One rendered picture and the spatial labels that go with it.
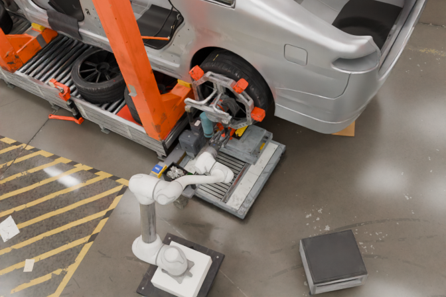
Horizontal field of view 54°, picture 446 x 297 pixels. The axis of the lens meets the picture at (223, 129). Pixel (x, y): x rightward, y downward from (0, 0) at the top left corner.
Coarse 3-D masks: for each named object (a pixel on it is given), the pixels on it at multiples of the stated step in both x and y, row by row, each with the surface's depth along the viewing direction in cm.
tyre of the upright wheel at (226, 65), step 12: (204, 60) 351; (216, 60) 336; (228, 60) 333; (240, 60) 334; (204, 72) 346; (216, 72) 337; (228, 72) 329; (240, 72) 328; (252, 72) 332; (252, 84) 329; (264, 84) 337; (204, 96) 372; (252, 96) 335; (264, 96) 338; (264, 108) 344
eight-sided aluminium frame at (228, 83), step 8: (208, 72) 336; (200, 80) 342; (208, 80) 335; (216, 80) 330; (224, 80) 332; (232, 80) 328; (192, 88) 356; (200, 88) 360; (232, 88) 326; (200, 96) 367; (240, 96) 329; (248, 96) 333; (208, 104) 372; (248, 104) 331; (248, 112) 339; (240, 120) 363; (248, 120) 347
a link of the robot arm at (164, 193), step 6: (162, 180) 272; (156, 186) 267; (162, 186) 267; (168, 186) 268; (174, 186) 270; (180, 186) 274; (156, 192) 266; (162, 192) 263; (168, 192) 264; (174, 192) 267; (180, 192) 273; (156, 198) 264; (162, 198) 262; (168, 198) 263; (174, 198) 267; (162, 204) 264
